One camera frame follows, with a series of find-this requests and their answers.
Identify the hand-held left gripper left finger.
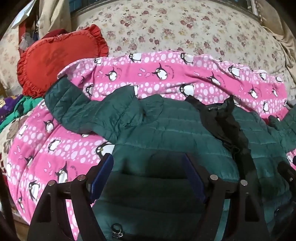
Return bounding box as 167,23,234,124
27,153,114,241

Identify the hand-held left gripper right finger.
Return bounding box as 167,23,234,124
182,153,271,241

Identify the dark green puffer jacket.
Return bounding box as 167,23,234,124
44,77,296,241

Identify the green cloth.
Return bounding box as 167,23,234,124
0,96,44,133

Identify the pink penguin print blanket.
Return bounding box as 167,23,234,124
5,50,296,225

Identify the purple cloth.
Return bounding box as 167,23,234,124
0,95,23,126

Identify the red ruffled heart pillow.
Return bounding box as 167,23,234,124
17,24,110,98

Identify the floral bed sheet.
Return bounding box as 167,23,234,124
0,0,296,93

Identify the dark red cloth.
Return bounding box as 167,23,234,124
43,28,73,39

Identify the beige hanging cloth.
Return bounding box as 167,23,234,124
38,0,73,40

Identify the beige curtain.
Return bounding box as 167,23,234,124
255,0,296,67

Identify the dark window frame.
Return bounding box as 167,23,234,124
75,0,263,18

